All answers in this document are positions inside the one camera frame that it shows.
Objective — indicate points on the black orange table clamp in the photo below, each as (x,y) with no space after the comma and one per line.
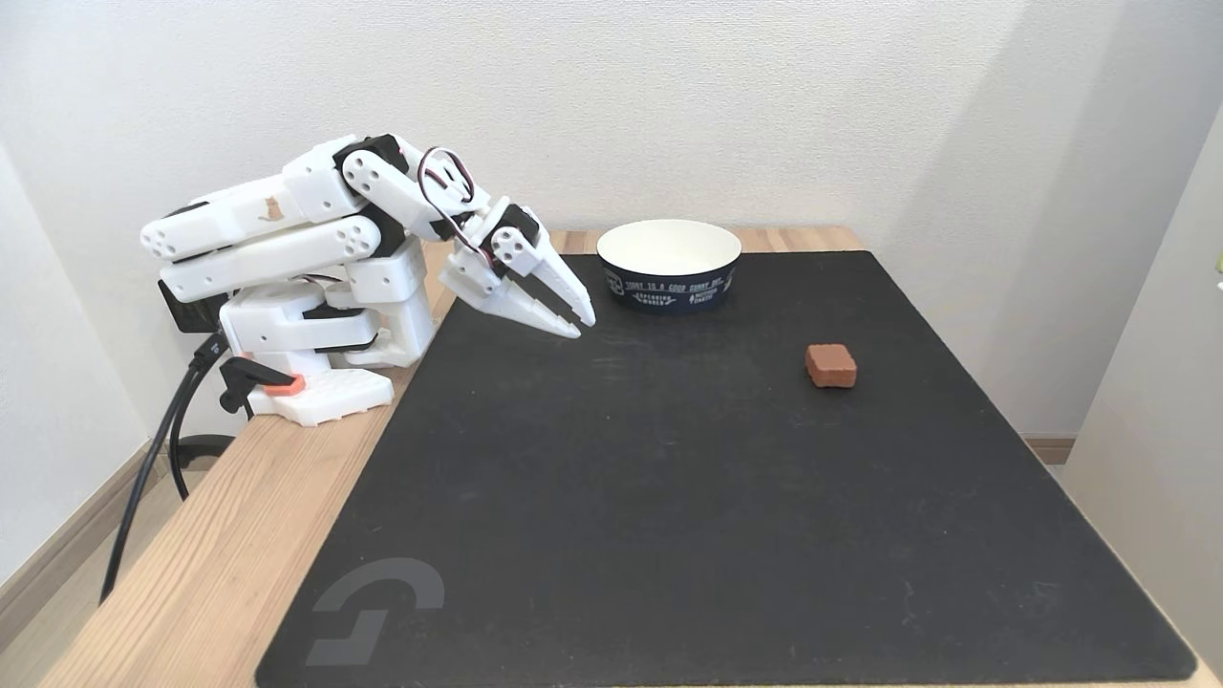
(250,375)

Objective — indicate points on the black desk mat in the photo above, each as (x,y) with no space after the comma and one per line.
(669,497)

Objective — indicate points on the brown block toy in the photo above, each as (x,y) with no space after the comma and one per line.
(829,366)

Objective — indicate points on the navy printed paper bowl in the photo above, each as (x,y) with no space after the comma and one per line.
(669,287)

